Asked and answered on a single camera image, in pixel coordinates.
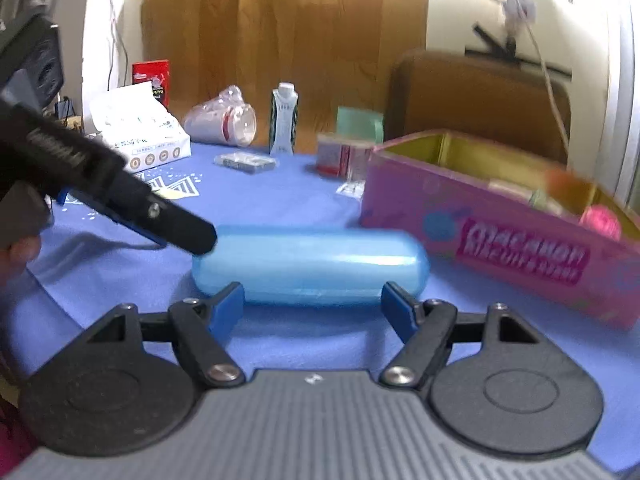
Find white tissue pack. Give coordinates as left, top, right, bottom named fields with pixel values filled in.
left=88, top=81, right=192, bottom=175

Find green white tissue packet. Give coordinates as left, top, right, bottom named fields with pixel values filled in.
left=487, top=177, right=540, bottom=207

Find white cable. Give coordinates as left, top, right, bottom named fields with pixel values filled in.
left=465, top=0, right=573, bottom=153

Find green plastic mug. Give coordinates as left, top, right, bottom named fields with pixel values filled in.
left=335, top=106, right=386, bottom=144

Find blue tablecloth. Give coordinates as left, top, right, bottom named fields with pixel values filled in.
left=0, top=141, right=640, bottom=480

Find small printed flat box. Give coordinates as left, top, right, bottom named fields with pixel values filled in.
left=214, top=152, right=278, bottom=175

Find red box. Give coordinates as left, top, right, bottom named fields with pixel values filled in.
left=131, top=58, right=171, bottom=111

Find pink fuzzy sock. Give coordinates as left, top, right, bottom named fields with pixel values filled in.
left=579, top=203, right=623, bottom=241

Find green white drink carton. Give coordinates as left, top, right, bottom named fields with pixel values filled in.
left=268, top=82, right=301, bottom=157

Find light green cloth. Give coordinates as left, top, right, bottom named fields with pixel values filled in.
left=529, top=187, right=562, bottom=215

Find orange soft item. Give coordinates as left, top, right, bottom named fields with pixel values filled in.
left=544, top=166, right=597, bottom=202

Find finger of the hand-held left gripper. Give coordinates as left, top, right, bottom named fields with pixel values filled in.
left=4, top=94, right=219, bottom=257

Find person's left hand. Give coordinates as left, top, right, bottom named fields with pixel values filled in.
left=0, top=234, right=43, bottom=291

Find pink tin box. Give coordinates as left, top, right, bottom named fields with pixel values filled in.
left=360, top=129, right=640, bottom=332

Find bagged plastic cups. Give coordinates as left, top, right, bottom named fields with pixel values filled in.
left=182, top=85, right=258, bottom=148

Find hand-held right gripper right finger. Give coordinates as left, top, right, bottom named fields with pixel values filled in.
left=379, top=281, right=545, bottom=391

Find wooden door panel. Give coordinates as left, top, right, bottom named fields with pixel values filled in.
left=140, top=0, right=432, bottom=153

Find small can with red label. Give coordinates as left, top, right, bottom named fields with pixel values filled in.
left=315, top=131, right=375, bottom=181

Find brown wooden chair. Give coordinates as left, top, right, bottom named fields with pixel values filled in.
left=386, top=49, right=574, bottom=167

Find blue oblong case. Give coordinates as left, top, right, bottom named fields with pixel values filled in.
left=192, top=224, right=432, bottom=307

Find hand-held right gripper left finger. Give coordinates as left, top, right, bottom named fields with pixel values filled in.
left=86, top=281, right=247, bottom=389

